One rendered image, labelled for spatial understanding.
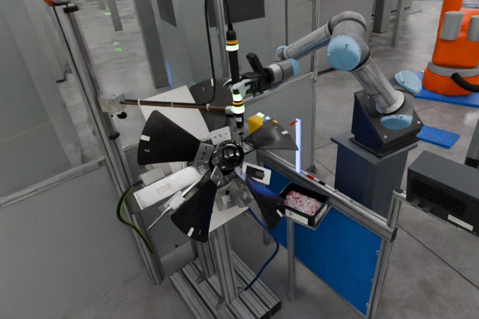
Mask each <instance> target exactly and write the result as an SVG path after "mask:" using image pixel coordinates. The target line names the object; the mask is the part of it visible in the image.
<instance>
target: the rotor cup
mask: <svg viewBox="0 0 479 319"><path fill-rule="evenodd" d="M216 150H217V151H216ZM214 151H216V153H214ZM229 151H232V152H233V155H232V156H229ZM243 159H244V150H243V148H242V146H241V145H240V143H238V142H236V141H234V140H224V141H222V142H221V143H220V144H218V145H215V148H214V150H213V152H212V154H211V157H210V159H209V161H208V162H206V163H205V165H206V167H207V168H208V170H209V171H210V172H211V173H212V171H213V169H214V167H215V165H217V166H218V167H219V169H220V171H221V173H222V176H226V175H228V174H230V173H231V172H232V171H233V170H234V169H235V168H236V167H238V166H240V165H241V163H242V162H243ZM221 167H225V168H221Z"/></svg>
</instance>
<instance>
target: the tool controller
mask: <svg viewBox="0 0 479 319"><path fill-rule="evenodd" d="M406 201H408V202H410V203H411V204H412V206H414V207H417V206H418V207H420V208H422V210H423V211H424V212H425V213H428V212H430V213H432V214H434V215H436V216H437V217H439V218H441V219H443V220H445V221H447V222H449V223H451V224H453V225H455V226H457V227H459V228H461V229H462V230H464V231H467V232H468V233H470V234H472V235H474V236H477V237H478V238H479V170H476V169H473V168H471V167H468V166H465V165H464V164H461V163H458V162H455V161H453V160H451V159H447V158H445V157H442V156H440V155H437V154H434V153H432V152H429V151H427V150H424V151H422V153H421V154H420V155H419V156H418V157H417V158H416V159H415V160H414V161H413V163H412V164H411V165H410V166H409V167H408V172H407V185H406Z"/></svg>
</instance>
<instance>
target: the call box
mask: <svg viewBox="0 0 479 319"><path fill-rule="evenodd" d="M264 120H266V119H265V118H263V117H261V116H260V115H258V114H256V115H254V116H252V117H249V118H247V124H248V125H249V129H248V131H249V132H251V133H253V132H254V131H255V130H256V129H258V128H259V127H260V126H261V125H263V124H264Z"/></svg>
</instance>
